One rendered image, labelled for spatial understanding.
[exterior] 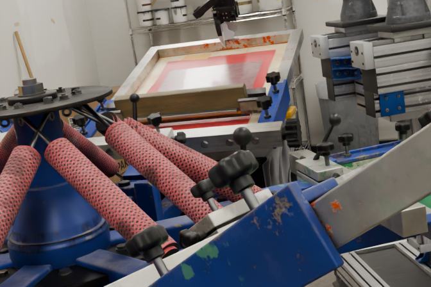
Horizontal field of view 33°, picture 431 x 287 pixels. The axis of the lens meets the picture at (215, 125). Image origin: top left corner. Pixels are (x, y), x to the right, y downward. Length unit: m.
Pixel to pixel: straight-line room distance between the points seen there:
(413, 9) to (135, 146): 1.50
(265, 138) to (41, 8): 3.95
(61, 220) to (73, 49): 4.67
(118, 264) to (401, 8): 1.58
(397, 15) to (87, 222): 1.51
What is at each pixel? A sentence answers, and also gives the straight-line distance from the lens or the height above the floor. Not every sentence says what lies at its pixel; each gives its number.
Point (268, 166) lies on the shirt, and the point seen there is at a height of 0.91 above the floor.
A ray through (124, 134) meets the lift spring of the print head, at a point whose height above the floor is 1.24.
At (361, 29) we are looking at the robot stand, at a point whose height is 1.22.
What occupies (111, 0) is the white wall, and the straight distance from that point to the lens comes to 6.24.
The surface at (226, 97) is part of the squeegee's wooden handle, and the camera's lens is 2.11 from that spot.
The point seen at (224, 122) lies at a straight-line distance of 2.15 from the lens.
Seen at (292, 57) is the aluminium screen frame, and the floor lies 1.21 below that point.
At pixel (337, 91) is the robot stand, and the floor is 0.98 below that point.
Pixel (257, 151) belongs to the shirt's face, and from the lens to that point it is 2.28.
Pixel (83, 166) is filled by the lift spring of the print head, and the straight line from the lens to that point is 1.19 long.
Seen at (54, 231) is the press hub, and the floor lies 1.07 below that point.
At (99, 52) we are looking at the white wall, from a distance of 6.33.
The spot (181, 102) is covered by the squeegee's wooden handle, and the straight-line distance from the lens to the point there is 2.16.
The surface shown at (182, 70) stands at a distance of 2.60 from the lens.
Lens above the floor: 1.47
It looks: 11 degrees down
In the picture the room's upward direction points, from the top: 8 degrees counter-clockwise
